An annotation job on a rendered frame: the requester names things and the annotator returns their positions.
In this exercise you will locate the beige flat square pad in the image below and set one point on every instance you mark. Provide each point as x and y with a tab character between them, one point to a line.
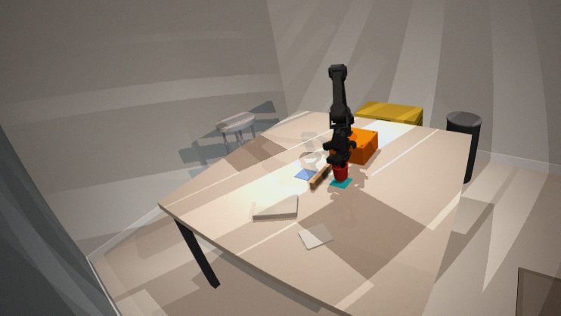
315	236

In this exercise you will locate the light brown wooden bar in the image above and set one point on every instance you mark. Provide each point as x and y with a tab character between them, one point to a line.
320	176

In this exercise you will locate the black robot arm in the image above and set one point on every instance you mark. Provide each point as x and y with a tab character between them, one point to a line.
339	112

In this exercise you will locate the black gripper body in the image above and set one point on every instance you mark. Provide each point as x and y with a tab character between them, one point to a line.
336	159

